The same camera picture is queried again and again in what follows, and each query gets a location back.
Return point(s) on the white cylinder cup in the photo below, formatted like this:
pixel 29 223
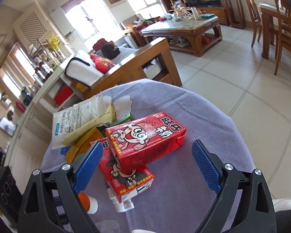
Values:
pixel 89 203

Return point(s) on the red pillow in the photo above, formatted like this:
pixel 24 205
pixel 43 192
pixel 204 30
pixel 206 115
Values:
pixel 102 64

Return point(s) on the red cartoon milk carton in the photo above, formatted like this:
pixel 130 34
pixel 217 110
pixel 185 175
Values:
pixel 142 141

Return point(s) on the yellow foil snack wrapper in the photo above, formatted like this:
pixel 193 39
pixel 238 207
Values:
pixel 82 145

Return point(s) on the white printed plastic bag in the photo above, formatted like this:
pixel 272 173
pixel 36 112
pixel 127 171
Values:
pixel 68 120

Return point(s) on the wooden dining table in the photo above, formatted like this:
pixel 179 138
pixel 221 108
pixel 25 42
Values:
pixel 269 19

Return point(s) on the white open shelf unit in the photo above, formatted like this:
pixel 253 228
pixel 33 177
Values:
pixel 45 96

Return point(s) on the purple floral tablecloth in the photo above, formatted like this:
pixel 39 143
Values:
pixel 178 199

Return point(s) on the red box on shelf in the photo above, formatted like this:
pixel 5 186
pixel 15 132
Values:
pixel 63 94

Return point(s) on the tall wooden plant stand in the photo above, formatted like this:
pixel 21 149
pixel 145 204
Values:
pixel 235 13

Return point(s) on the green chewing gum pack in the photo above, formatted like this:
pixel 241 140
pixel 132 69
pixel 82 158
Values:
pixel 124 119

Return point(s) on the wooden dining chair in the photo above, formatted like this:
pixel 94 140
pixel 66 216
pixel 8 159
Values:
pixel 283 39

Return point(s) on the blue snack wrapper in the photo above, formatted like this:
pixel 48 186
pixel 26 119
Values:
pixel 65 149

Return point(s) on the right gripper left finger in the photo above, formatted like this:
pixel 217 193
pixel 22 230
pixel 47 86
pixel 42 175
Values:
pixel 51 201

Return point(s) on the wooden coffee table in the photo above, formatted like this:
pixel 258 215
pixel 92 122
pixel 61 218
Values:
pixel 201 34

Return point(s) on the red drink carton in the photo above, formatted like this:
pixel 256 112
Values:
pixel 125 186

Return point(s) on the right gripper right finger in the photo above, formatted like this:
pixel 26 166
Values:
pixel 246 191

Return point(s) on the wooden sofa with cushions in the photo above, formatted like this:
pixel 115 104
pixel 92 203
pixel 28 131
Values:
pixel 130 69

